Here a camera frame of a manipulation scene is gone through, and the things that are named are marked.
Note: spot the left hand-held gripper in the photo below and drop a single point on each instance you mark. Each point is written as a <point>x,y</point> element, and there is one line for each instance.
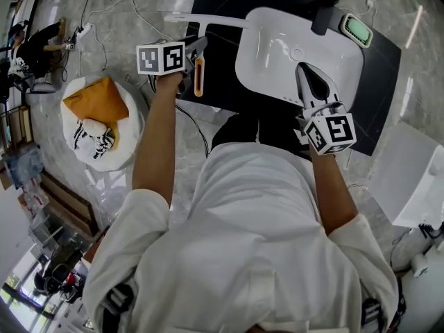
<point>160,58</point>

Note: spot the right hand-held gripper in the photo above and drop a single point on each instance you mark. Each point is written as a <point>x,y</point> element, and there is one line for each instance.
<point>331,134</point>

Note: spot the person's right forearm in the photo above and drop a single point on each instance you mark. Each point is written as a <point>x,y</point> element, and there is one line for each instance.
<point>331,193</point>

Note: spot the person's left forearm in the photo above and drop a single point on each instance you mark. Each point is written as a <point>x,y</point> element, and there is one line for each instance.
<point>156,141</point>

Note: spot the white ceramic sink basin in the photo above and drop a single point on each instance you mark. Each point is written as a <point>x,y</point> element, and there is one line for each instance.
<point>277,64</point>

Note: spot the person's black trousers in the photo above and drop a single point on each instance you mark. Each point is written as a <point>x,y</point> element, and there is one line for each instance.
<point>239,128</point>

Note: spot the white round beanbag cushion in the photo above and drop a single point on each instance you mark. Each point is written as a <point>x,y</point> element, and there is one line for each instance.
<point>132,141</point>

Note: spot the orange cloth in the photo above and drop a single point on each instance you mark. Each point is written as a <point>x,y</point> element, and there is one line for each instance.
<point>98,102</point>

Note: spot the white power strip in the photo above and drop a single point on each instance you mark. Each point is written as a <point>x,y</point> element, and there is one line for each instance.
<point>83,31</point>

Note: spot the white rectangular basin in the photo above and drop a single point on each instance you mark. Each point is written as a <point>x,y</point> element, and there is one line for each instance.
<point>406,172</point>

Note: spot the black and white striped cloth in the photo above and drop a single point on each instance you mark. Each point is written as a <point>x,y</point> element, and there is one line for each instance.
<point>100,142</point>

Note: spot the person's white shirt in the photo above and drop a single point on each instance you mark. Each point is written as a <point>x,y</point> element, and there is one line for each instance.
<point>243,241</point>

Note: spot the brown wooden crate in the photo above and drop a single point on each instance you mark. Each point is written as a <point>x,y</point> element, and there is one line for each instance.
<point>69,203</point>

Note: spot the white round bin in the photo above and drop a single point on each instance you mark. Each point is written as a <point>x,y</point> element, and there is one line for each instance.
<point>426,297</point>

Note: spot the wooden frame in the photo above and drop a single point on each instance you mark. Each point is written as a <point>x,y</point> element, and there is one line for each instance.
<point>21,127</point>

